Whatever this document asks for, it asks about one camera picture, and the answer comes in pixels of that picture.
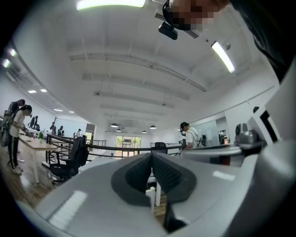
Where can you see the black metal railing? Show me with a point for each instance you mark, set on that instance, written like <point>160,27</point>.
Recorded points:
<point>104,147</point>

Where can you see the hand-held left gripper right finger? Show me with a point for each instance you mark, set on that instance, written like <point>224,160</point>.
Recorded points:
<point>208,185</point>

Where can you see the black head-mounted camera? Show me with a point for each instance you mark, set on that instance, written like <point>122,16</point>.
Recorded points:
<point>168,30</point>

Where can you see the black jacket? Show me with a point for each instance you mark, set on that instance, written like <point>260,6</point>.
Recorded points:
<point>78,152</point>

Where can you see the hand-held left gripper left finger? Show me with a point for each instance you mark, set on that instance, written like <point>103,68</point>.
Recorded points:
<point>92,196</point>

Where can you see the large glass window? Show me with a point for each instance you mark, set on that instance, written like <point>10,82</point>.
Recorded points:
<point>128,142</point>

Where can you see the long ceiling tube light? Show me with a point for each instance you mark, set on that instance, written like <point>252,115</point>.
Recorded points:
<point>223,56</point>
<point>111,3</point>

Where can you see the small green plant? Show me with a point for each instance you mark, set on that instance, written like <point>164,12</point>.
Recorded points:
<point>41,136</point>

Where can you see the person's black shirt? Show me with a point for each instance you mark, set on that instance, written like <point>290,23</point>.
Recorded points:
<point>266,27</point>

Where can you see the person's head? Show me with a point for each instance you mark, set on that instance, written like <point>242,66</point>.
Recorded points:
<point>196,14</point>

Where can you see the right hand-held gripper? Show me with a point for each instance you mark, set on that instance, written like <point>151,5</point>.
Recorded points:
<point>277,115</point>

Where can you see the black tripod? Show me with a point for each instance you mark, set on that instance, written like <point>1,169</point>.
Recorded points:
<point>204,140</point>

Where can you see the light wooden desk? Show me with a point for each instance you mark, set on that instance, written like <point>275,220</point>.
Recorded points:
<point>37,143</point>

